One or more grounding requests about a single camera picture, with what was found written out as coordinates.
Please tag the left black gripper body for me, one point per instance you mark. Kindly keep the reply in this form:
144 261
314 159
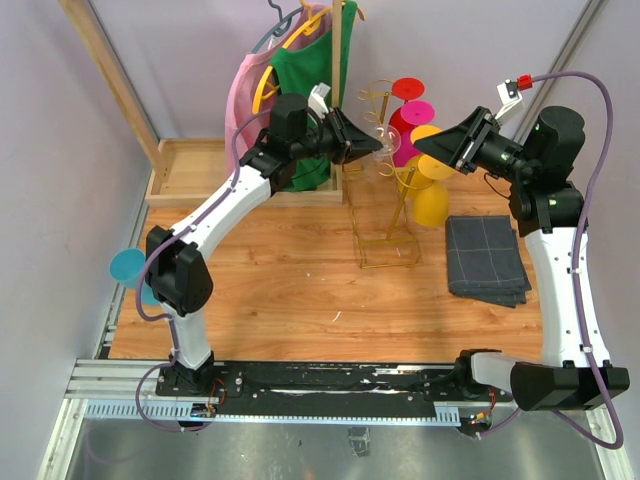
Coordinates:
332 141

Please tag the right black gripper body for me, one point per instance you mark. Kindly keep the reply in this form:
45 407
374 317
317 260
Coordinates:
493 152

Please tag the clear glass wine glass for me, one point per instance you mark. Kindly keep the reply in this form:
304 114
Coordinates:
390 139

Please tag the yellow wine glass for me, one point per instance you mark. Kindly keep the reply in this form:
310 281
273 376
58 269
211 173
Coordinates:
427 168
430 196

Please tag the magenta plastic wine glass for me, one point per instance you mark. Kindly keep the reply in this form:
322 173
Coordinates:
428 114

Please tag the red plastic wine glass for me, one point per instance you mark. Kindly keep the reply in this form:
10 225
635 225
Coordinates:
406 89

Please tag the teal plastic wine glass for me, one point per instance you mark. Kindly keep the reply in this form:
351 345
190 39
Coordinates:
126 267

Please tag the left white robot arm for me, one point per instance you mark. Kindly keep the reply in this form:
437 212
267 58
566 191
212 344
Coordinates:
176 268

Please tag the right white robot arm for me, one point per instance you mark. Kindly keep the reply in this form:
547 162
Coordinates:
575 371

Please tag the green vest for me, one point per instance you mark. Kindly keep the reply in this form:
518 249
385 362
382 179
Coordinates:
298 71

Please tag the pink shirt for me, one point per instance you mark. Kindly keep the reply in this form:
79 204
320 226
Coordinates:
240 97

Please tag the grey checked cloth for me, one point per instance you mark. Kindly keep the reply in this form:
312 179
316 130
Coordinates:
484 261

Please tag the yellow clothes hanger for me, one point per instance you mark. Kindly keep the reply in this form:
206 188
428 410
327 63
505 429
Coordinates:
265 89

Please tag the grey clothes hanger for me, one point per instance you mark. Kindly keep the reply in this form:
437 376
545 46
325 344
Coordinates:
280 27

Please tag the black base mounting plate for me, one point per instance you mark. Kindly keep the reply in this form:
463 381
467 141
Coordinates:
325 389

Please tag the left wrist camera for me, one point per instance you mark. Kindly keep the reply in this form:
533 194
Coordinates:
317 99

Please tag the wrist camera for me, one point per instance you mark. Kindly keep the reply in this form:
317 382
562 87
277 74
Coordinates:
511 99
317 99

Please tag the gold wire wine glass rack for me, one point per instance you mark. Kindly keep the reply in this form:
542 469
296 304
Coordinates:
377 199

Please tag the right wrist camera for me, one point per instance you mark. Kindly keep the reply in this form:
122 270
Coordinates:
511 99

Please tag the wooden clothes rack frame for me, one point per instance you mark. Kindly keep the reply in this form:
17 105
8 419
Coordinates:
170 66

